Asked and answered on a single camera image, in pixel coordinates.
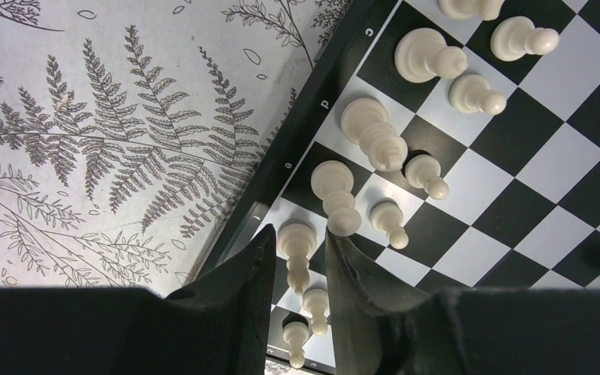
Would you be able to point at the fourteenth white chess piece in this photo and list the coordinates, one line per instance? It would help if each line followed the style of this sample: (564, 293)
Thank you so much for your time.
(296, 242)

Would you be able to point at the floral white table mat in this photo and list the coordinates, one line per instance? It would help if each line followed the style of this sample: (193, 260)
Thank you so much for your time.
(129, 130)

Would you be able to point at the twelfth white chess piece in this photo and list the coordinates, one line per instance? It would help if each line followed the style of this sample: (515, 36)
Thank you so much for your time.
(296, 334)

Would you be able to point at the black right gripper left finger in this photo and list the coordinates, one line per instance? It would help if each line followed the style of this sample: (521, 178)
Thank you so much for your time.
(217, 324)

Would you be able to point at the eleventh white chess piece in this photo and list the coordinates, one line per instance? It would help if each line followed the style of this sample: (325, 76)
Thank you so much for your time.
(316, 303)

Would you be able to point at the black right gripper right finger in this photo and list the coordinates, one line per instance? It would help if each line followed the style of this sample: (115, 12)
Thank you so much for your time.
(382, 325)

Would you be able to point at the black white chess board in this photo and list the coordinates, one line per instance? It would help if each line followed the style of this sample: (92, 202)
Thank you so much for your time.
(523, 208)

